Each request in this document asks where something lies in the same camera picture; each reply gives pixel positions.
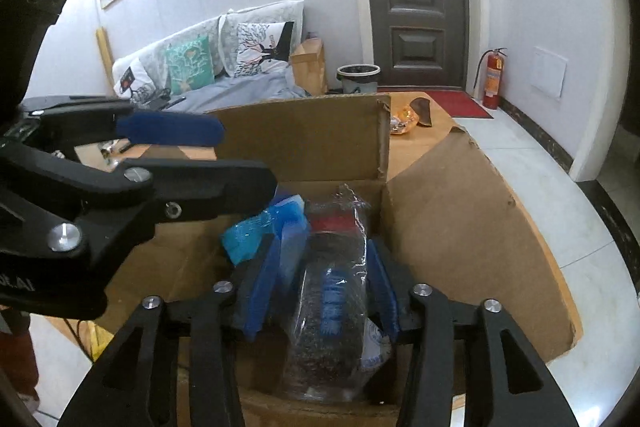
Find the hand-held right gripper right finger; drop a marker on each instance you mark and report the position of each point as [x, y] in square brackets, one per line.
[382, 292]

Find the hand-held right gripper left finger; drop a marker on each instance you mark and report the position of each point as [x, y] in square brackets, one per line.
[262, 287]

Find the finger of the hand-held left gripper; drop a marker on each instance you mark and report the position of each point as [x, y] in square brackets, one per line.
[170, 129]
[200, 187]

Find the blue snack packet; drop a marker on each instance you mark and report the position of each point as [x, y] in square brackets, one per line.
[250, 232]

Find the clear snack packet dark contents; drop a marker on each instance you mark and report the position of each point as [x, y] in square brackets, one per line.
[325, 332]

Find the brown cardboard box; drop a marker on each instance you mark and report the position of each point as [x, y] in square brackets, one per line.
[450, 217]

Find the white blue printed packet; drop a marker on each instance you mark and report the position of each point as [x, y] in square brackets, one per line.
[377, 347]

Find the white pillow black red print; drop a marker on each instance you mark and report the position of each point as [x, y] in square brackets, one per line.
[135, 82]

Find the teal tree print pillow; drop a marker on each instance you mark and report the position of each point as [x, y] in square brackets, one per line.
[192, 64]

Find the grey covered sofa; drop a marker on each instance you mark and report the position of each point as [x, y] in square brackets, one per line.
[200, 57]

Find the grey blanket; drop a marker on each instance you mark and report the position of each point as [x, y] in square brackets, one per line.
[250, 89]

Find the leaning wooden board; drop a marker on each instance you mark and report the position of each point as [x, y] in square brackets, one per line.
[105, 52]

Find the white pillow black tree print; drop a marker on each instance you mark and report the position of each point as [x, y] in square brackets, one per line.
[262, 49]

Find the wooden sofa armrest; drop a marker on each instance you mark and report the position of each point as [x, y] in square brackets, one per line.
[310, 69]

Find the orange snack packet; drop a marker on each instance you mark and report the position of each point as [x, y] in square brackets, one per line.
[402, 122]

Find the dark brown object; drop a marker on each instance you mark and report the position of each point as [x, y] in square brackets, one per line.
[424, 112]

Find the grey-green trash bin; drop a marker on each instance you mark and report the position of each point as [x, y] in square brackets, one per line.
[357, 82]

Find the red door mat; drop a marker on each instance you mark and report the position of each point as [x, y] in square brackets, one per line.
[455, 104]

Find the red fire extinguisher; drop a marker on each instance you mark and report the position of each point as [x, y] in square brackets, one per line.
[492, 79]

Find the white wall panel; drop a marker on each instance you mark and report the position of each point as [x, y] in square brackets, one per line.
[550, 72]

